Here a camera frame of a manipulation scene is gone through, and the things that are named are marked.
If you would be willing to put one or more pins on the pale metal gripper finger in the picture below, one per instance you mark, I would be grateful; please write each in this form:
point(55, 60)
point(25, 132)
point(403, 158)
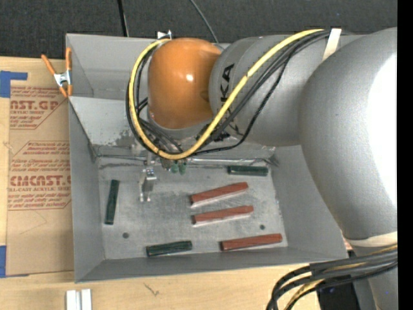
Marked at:
point(142, 189)
point(150, 184)

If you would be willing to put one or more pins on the dark green flat block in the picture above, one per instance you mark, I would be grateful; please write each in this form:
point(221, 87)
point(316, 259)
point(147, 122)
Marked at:
point(169, 248)
point(247, 170)
point(112, 202)

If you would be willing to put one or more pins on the grey metal bin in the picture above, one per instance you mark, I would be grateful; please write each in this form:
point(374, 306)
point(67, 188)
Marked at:
point(180, 212)

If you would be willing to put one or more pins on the red-brown flat block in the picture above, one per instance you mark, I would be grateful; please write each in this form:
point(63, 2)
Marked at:
point(219, 192)
point(222, 214)
point(251, 241)

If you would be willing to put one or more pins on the brown cardboard board red print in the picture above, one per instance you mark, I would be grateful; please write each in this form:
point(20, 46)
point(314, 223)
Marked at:
point(38, 231)

